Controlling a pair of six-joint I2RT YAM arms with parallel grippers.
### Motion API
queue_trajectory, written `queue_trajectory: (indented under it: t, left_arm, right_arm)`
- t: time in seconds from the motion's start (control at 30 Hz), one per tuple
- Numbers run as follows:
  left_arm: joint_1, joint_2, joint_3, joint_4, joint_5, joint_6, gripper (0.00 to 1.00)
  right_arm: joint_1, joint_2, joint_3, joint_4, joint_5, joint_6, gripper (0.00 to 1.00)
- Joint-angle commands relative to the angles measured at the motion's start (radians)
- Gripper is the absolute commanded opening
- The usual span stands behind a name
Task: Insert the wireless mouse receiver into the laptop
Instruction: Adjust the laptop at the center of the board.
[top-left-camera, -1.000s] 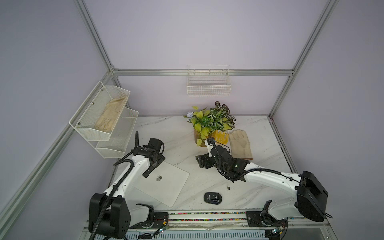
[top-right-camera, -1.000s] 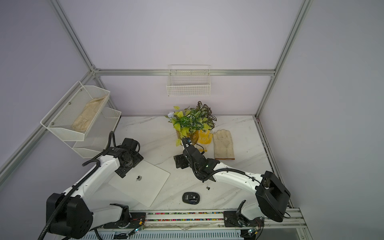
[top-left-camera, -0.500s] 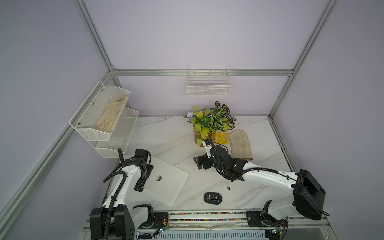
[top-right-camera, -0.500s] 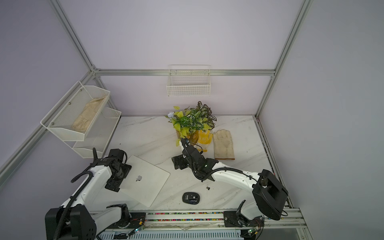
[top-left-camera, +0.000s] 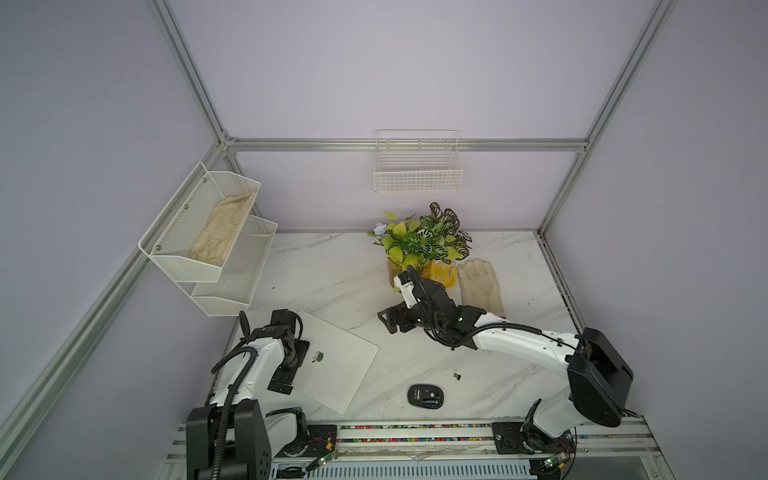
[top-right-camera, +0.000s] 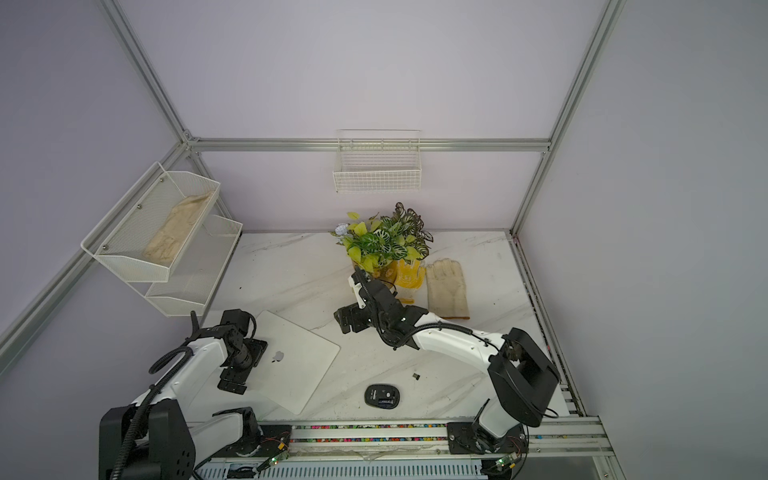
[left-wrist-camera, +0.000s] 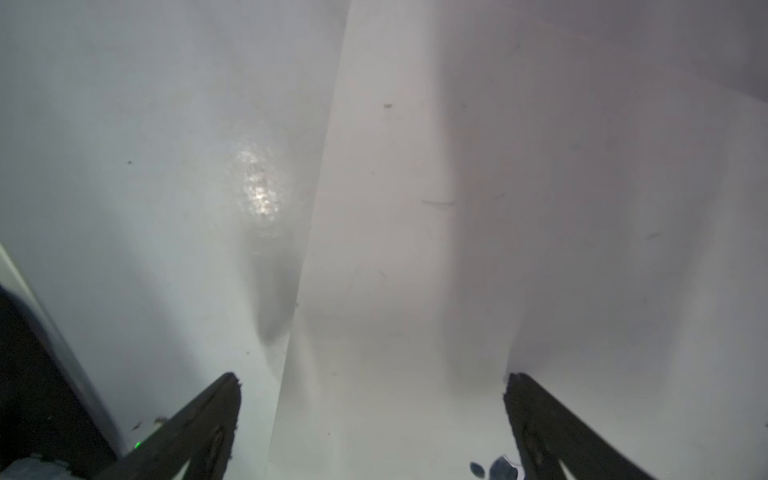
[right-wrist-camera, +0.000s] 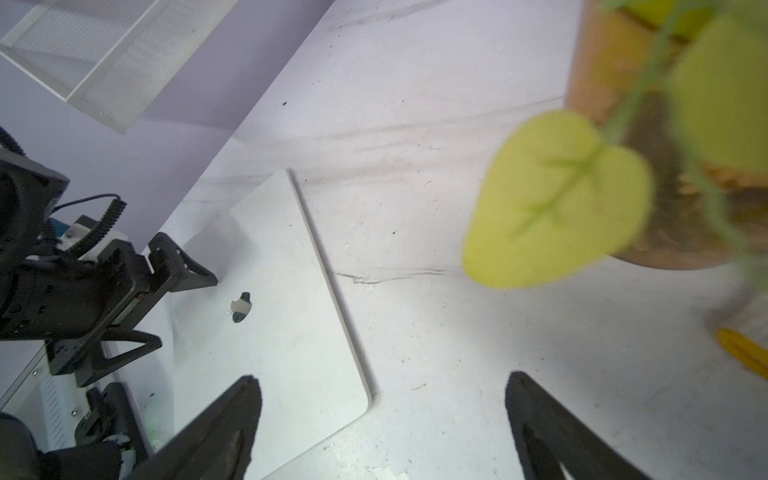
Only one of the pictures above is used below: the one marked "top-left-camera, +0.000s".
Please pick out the yellow glass cup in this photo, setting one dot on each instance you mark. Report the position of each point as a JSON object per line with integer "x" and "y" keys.
{"x": 440, "y": 272}

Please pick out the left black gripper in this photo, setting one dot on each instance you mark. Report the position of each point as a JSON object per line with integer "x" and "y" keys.
{"x": 287, "y": 378}

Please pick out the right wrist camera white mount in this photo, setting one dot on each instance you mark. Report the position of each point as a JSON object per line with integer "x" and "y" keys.
{"x": 407, "y": 291}

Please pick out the potted green plant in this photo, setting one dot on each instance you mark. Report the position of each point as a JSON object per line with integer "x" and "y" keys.
{"x": 421, "y": 241}

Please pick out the aluminium frame profiles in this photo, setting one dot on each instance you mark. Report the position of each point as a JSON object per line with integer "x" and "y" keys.
{"x": 37, "y": 405}

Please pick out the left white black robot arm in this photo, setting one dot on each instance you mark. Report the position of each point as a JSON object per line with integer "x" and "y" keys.
{"x": 231, "y": 437}

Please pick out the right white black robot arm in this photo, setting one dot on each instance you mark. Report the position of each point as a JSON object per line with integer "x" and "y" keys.
{"x": 598, "y": 380}

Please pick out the black wireless mouse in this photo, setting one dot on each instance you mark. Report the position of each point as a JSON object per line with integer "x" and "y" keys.
{"x": 425, "y": 396}

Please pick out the beige glove in basket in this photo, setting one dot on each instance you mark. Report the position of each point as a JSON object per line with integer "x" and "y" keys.
{"x": 218, "y": 236}

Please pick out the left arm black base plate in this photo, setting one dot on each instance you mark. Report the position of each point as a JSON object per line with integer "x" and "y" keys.
{"x": 312, "y": 441}

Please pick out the aluminium front rail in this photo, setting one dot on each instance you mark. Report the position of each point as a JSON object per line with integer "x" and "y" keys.
{"x": 473, "y": 449}

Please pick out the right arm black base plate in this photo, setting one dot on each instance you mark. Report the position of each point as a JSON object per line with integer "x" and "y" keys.
{"x": 518, "y": 438}

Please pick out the white laptop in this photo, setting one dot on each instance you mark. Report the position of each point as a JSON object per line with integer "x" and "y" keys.
{"x": 335, "y": 365}

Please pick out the white wire wall basket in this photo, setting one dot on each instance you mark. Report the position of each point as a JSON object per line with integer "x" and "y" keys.
{"x": 417, "y": 161}

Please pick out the white two-tier wall basket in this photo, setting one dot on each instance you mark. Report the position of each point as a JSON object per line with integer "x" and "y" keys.
{"x": 218, "y": 291}

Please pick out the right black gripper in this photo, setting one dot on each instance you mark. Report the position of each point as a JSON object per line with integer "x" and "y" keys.
{"x": 394, "y": 313}

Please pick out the beige work glove on table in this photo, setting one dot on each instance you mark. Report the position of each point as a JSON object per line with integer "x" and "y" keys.
{"x": 480, "y": 287}

